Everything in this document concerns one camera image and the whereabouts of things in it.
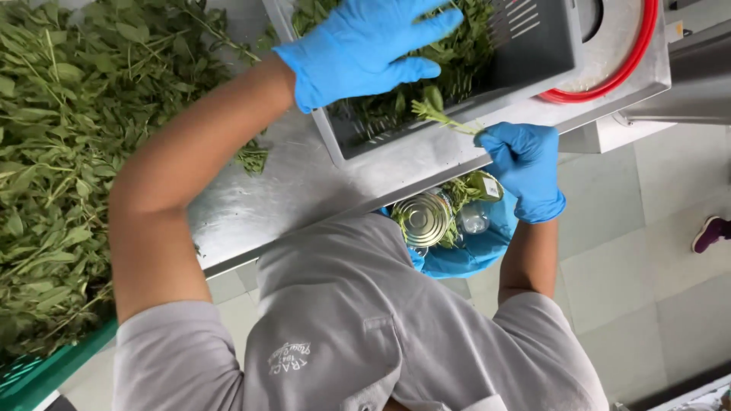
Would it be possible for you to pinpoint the person's right hand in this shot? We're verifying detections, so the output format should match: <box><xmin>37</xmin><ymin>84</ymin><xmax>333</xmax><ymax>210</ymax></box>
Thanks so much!
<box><xmin>474</xmin><ymin>121</ymin><xmax>567</xmax><ymax>225</ymax></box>

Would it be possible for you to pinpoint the person's grey polo shirt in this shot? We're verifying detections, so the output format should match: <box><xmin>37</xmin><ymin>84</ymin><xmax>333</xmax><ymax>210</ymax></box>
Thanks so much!
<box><xmin>111</xmin><ymin>212</ymin><xmax>611</xmax><ymax>411</ymax></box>

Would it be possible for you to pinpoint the small herb clump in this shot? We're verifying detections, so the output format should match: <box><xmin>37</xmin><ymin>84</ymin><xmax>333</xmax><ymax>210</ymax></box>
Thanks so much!
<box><xmin>235</xmin><ymin>140</ymin><xmax>270</xmax><ymax>177</ymax></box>

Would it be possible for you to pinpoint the stainless steel appliance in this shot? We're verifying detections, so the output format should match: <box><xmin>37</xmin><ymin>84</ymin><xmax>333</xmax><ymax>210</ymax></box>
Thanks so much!
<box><xmin>619</xmin><ymin>20</ymin><xmax>731</xmax><ymax>127</ymax></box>

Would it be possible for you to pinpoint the clear plastic bottle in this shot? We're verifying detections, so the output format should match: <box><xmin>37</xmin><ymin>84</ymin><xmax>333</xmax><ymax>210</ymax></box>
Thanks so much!
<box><xmin>457</xmin><ymin>200</ymin><xmax>493</xmax><ymax>236</ymax></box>

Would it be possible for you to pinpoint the grey plastic slotted crate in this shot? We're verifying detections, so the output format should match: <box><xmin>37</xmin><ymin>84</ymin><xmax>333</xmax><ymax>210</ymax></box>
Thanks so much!
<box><xmin>263</xmin><ymin>0</ymin><xmax>586</xmax><ymax>169</ymax></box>

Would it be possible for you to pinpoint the green plastic crate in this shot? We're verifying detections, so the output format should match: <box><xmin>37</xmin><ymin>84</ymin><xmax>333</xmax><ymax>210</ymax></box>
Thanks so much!
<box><xmin>0</xmin><ymin>319</ymin><xmax>120</xmax><ymax>411</ymax></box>

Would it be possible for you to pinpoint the blue bin bag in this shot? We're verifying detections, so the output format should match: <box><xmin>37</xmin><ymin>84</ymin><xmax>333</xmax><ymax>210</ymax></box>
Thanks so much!
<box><xmin>378</xmin><ymin>188</ymin><xmax>519</xmax><ymax>280</ymax></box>

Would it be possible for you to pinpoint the person's left hand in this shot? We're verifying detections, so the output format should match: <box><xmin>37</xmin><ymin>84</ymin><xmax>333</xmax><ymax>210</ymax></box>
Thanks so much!
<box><xmin>273</xmin><ymin>0</ymin><xmax>465</xmax><ymax>113</ymax></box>

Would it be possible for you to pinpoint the silver tin can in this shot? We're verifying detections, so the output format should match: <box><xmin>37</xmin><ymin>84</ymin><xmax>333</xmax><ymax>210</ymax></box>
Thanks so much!
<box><xmin>391</xmin><ymin>191</ymin><xmax>455</xmax><ymax>250</ymax></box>

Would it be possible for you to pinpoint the green packet with white label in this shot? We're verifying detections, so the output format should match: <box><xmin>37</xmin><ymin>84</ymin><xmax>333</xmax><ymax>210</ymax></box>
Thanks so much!
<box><xmin>465</xmin><ymin>170</ymin><xmax>506</xmax><ymax>204</ymax></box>

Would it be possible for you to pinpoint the red-rimmed round lid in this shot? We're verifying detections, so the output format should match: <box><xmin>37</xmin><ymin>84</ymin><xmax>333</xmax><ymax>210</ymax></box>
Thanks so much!
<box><xmin>538</xmin><ymin>0</ymin><xmax>661</xmax><ymax>105</ymax></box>

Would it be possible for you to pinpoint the large pile of green herbs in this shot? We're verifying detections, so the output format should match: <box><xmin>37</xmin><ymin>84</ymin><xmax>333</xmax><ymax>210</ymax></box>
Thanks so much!
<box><xmin>0</xmin><ymin>0</ymin><xmax>269</xmax><ymax>366</ymax></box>

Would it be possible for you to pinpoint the picked herb leaves heap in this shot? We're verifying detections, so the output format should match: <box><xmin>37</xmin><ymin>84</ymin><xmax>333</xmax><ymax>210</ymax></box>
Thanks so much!
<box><xmin>291</xmin><ymin>0</ymin><xmax>498</xmax><ymax>146</ymax></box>

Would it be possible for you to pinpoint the green herb sprig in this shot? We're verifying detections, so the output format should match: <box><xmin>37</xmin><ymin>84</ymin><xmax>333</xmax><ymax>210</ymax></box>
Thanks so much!
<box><xmin>411</xmin><ymin>86</ymin><xmax>485</xmax><ymax>137</ymax></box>

